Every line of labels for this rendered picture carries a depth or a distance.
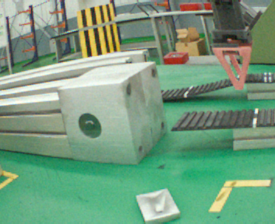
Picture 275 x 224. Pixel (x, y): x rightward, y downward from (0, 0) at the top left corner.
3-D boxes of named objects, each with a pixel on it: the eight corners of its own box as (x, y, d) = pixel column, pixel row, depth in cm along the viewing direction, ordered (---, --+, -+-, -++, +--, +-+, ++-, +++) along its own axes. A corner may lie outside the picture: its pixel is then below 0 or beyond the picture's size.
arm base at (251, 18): (264, 12, 92) (248, 35, 98) (245, -4, 93) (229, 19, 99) (263, 12, 84) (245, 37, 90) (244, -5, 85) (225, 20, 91)
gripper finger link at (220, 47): (219, 94, 51) (208, 35, 49) (225, 82, 58) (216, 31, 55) (255, 92, 48) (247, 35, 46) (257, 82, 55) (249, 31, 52)
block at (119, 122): (173, 124, 50) (161, 57, 48) (137, 165, 40) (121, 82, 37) (116, 124, 54) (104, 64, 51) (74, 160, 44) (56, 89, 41)
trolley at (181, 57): (243, 75, 386) (227, -2, 356) (245, 86, 337) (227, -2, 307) (165, 79, 420) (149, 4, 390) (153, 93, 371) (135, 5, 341)
